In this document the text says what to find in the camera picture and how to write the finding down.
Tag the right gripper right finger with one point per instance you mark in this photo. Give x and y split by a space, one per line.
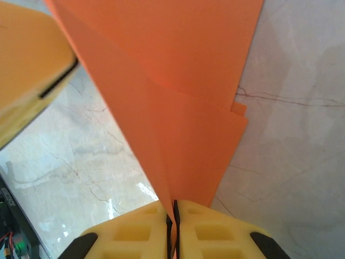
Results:
221 240

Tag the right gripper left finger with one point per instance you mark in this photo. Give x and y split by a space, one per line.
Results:
129 237

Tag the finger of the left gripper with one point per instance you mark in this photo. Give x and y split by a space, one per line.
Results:
21 121
27 54

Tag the orange paper sheet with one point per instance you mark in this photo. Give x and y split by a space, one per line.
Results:
175 81

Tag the control board with green light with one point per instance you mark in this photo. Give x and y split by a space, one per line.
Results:
16 242

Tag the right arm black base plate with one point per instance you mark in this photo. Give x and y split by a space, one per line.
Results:
16 205

